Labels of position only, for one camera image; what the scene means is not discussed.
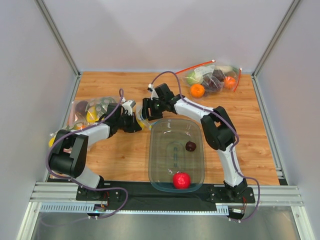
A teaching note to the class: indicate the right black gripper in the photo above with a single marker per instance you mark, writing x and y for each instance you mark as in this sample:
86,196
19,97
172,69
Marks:
152,107

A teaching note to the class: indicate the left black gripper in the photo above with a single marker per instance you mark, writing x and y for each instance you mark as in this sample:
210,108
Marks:
130,122

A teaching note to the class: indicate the yellow fake lemon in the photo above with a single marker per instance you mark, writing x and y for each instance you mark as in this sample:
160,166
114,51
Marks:
143,124

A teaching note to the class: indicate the blue zip top bag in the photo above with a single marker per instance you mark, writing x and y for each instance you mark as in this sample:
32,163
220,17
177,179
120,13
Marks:
138,114

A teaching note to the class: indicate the dark purple fake plum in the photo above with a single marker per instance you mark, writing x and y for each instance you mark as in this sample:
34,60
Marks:
190,146

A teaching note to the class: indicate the red fake apple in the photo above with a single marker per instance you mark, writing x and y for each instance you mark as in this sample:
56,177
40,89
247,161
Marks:
181,180

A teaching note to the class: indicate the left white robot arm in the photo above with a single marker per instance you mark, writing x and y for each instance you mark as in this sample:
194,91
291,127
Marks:
66,158

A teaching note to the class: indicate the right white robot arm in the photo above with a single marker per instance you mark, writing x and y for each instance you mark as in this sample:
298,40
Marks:
218,129

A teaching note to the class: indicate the clear bag far left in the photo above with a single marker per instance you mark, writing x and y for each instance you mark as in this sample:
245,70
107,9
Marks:
98,118

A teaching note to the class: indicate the orange fake tangerine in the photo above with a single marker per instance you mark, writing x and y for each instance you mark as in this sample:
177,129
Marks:
197,90

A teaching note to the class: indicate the green fake cabbage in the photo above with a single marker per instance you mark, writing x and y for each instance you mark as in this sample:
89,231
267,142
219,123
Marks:
192,78

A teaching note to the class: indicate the red zip bag back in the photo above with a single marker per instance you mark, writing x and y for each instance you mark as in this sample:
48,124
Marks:
206,67

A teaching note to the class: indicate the fake purple grapes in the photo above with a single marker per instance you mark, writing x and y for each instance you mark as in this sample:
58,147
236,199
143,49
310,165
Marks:
213,82

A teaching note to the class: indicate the clear plastic tub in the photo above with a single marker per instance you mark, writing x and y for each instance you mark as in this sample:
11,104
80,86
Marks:
168,156

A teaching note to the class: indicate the black base strip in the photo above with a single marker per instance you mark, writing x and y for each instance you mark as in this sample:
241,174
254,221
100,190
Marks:
142,196

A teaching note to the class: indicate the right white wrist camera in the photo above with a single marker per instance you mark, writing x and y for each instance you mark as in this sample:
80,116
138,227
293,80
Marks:
152,91

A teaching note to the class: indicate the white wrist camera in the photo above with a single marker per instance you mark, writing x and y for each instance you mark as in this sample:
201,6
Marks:
129,106
152,91

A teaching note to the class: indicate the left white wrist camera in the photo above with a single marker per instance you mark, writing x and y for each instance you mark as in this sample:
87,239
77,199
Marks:
129,106

